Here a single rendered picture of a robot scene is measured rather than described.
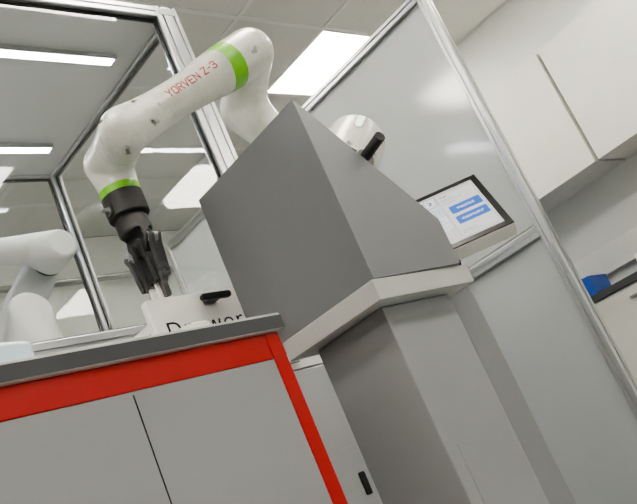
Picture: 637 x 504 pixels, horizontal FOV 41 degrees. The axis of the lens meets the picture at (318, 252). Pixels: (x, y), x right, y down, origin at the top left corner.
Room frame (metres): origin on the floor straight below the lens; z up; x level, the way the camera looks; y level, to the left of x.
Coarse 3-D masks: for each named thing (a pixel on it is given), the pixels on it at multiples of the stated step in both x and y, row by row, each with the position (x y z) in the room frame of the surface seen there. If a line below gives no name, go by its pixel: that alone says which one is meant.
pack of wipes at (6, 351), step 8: (0, 344) 1.10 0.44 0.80; (8, 344) 1.11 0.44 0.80; (16, 344) 1.12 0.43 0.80; (24, 344) 1.13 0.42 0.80; (0, 352) 1.09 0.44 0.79; (8, 352) 1.10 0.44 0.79; (16, 352) 1.11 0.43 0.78; (24, 352) 1.12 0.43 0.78; (32, 352) 1.14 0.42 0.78; (0, 360) 1.09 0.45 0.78; (8, 360) 1.10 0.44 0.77
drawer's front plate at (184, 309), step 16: (144, 304) 1.57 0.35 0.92; (160, 304) 1.59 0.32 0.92; (176, 304) 1.62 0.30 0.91; (192, 304) 1.65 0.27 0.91; (208, 304) 1.67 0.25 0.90; (224, 304) 1.70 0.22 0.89; (160, 320) 1.58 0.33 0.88; (176, 320) 1.61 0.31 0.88; (192, 320) 1.64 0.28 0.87; (208, 320) 1.66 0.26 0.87
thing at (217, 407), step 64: (256, 320) 1.36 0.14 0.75; (0, 384) 1.04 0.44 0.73; (64, 384) 1.11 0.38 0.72; (128, 384) 1.18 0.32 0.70; (192, 384) 1.26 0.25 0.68; (256, 384) 1.34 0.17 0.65; (0, 448) 1.04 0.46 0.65; (64, 448) 1.10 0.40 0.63; (128, 448) 1.16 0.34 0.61; (192, 448) 1.23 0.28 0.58; (256, 448) 1.31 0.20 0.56; (320, 448) 1.40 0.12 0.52
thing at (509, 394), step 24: (480, 312) 2.48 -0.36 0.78; (480, 336) 2.48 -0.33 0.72; (480, 360) 2.48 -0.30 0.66; (504, 360) 2.48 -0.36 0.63; (504, 384) 2.47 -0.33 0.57; (504, 408) 2.47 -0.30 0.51; (528, 408) 2.48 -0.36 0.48; (528, 432) 2.47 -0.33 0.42; (528, 456) 2.47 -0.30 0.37; (552, 456) 2.48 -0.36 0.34; (552, 480) 2.47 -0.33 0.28
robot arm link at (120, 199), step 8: (112, 192) 1.69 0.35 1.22; (120, 192) 1.69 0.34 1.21; (128, 192) 1.69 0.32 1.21; (136, 192) 1.71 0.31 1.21; (104, 200) 1.70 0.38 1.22; (112, 200) 1.69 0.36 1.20; (120, 200) 1.69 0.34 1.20; (128, 200) 1.69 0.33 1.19; (136, 200) 1.70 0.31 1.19; (144, 200) 1.72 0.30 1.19; (104, 208) 1.69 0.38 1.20; (112, 208) 1.69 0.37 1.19; (120, 208) 1.69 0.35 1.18; (128, 208) 1.69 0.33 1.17; (136, 208) 1.70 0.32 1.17; (144, 208) 1.72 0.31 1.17; (112, 216) 1.70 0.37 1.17; (120, 216) 1.70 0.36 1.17; (112, 224) 1.73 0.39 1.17
